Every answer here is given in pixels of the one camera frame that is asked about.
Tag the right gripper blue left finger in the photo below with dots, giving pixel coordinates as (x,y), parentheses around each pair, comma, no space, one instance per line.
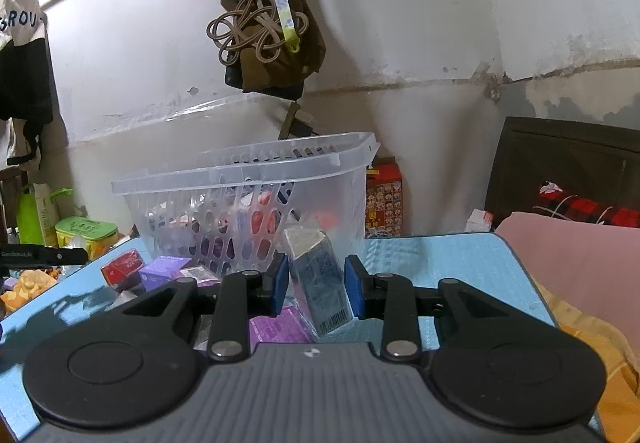
(273,286)

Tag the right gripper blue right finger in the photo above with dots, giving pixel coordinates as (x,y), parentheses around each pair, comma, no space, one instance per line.
(364,291)

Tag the silver blue barcode box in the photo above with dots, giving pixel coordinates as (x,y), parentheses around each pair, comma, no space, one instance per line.
(317,279)

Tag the green white bag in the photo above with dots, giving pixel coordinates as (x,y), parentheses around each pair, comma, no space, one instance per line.
(37,214)

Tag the clear plastic perforated basket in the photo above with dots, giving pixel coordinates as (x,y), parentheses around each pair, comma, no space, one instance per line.
(227,209)

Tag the red printed gift box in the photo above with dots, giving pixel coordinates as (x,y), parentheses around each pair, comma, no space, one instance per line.
(384,204)

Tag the green lidded tin box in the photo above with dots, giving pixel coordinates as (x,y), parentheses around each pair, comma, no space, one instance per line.
(96,237)

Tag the red small cigarette box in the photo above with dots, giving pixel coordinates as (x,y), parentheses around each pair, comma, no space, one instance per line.
(123,272)

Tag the purple small carton box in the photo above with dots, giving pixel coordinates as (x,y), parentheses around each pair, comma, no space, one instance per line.
(161,271)

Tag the small white red box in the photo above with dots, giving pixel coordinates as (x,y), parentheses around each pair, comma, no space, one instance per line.
(480,221)

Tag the white black hanging jacket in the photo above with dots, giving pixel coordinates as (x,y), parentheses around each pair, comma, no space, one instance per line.
(27,84)

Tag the brown hanging bag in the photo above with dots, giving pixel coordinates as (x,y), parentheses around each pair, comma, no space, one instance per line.
(268,46)

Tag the red plaid pillow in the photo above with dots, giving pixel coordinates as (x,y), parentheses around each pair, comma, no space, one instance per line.
(554,202)

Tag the pink blanket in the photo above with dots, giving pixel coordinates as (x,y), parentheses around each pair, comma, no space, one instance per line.
(593,267)

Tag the dark wooden headboard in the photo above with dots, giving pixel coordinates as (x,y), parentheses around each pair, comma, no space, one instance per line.
(597,162)

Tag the black charger with cable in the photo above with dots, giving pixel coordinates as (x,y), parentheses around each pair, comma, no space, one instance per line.
(293,126)

